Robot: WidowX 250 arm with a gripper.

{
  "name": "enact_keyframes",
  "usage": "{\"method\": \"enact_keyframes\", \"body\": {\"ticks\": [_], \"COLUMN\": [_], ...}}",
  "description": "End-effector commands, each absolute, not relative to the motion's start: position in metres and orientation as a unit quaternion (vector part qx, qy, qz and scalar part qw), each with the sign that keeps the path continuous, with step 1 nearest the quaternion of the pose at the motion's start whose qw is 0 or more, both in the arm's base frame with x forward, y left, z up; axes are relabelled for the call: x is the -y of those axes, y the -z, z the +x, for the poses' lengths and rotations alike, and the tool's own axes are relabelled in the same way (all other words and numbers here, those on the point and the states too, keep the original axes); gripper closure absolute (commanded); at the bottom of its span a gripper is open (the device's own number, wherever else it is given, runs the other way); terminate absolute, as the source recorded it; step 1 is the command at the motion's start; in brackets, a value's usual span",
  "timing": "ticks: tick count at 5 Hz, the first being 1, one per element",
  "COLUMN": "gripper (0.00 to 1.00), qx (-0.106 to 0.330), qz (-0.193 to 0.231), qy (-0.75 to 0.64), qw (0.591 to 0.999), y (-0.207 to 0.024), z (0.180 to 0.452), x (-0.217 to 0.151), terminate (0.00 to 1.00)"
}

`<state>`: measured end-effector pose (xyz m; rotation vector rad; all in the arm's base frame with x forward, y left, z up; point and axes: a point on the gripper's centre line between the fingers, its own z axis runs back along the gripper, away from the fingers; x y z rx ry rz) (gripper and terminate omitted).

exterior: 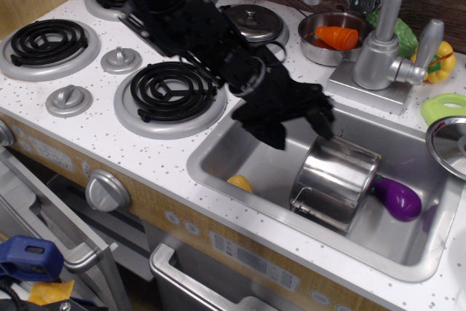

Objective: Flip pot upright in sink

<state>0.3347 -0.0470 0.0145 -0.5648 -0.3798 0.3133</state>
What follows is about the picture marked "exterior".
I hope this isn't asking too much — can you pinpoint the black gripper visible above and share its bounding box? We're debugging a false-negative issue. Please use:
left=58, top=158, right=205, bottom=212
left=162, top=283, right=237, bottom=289
left=232, top=54, right=334, bottom=150

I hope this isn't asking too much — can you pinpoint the stainless steel pot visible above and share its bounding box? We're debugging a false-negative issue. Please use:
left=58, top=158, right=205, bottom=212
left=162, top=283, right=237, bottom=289
left=289, top=136, right=382, bottom=232

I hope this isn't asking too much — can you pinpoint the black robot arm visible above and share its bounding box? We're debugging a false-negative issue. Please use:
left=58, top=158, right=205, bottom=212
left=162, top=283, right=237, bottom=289
left=122, top=0, right=334, bottom=149

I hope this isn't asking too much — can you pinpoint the silver metal sink basin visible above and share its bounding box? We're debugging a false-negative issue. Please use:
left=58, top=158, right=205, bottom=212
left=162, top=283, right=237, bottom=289
left=187, top=93, right=465, bottom=283

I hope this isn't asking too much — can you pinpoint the silver pot lid on burner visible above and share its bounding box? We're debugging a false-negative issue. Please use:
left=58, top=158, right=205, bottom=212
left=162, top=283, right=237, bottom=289
left=222, top=4, right=284, bottom=42

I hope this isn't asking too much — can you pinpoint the yellow toy corn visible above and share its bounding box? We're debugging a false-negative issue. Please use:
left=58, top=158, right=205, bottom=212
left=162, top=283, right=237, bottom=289
left=227, top=174, right=253, bottom=193

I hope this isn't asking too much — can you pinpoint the back right black burner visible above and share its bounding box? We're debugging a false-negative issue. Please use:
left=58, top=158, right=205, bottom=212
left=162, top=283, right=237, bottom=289
left=218, top=4, right=290, bottom=63

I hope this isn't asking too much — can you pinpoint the small steel saucepan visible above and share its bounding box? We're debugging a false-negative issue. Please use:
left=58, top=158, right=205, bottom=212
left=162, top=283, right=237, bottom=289
left=285, top=0, right=372, bottom=67

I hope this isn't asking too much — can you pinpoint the silver toy faucet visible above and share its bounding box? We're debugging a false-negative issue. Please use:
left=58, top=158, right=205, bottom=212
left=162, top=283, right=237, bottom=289
left=326, top=0, right=444, bottom=115

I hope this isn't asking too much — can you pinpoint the orange toy carrot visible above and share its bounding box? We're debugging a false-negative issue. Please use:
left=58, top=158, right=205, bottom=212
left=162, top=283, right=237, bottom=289
left=315, top=26, right=359, bottom=50

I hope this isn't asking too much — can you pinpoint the front centre black burner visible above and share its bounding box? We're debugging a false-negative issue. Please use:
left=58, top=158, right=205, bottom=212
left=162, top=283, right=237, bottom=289
left=114, top=62, right=227, bottom=140

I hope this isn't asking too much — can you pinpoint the purple toy eggplant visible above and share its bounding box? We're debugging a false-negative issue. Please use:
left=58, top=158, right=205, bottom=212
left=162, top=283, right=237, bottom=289
left=371, top=174, right=422, bottom=222

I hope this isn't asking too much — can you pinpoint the green toy vegetable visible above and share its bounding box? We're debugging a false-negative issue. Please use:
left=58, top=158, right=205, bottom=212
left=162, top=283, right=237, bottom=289
left=365, top=10, right=419, bottom=59

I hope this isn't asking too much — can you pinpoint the silver lid at right edge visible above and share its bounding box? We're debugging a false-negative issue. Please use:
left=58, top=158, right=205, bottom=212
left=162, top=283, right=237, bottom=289
left=425, top=116, right=465, bottom=180

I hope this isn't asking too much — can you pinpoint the yellow toy bell pepper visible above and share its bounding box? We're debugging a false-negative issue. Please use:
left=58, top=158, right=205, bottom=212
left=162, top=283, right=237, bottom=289
left=424, top=41, right=457, bottom=84

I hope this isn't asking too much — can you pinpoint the silver stove knob left-centre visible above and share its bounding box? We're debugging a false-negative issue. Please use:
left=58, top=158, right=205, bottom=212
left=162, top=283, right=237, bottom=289
left=100, top=47, right=142, bottom=74

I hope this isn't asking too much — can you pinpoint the silver oven dial knob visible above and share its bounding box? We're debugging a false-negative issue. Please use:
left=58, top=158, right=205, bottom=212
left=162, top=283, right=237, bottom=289
left=85, top=169, right=132, bottom=213

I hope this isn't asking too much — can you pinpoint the silver stove knob front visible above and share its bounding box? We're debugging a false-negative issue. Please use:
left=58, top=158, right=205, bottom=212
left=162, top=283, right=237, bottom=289
left=45, top=84, right=93, bottom=118

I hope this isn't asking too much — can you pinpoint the far left black burner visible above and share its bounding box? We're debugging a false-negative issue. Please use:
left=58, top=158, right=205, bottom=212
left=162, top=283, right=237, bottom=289
left=1, top=19, right=100, bottom=82

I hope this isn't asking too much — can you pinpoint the silver edge dial knob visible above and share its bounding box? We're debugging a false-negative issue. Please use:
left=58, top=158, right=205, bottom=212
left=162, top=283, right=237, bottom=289
left=0, top=121, right=16, bottom=146

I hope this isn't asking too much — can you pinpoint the blue clamp tool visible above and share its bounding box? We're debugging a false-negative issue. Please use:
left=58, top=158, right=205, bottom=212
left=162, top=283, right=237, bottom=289
left=1, top=235, right=64, bottom=282

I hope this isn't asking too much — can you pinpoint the yellow cloth piece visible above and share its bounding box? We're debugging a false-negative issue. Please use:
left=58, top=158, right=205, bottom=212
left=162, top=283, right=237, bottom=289
left=28, top=280, right=74, bottom=306

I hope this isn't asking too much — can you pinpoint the light green toy ring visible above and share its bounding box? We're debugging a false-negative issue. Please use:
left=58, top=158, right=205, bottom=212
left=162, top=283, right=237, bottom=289
left=420, top=93, right=466, bottom=127

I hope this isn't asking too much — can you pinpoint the silver dishwasher door handle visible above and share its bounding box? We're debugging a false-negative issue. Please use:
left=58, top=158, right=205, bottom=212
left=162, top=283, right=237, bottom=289
left=150, top=243, right=256, bottom=310

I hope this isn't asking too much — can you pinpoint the silver oven door handle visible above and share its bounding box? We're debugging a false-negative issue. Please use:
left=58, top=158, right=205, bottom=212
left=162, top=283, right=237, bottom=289
left=64, top=243, right=111, bottom=274

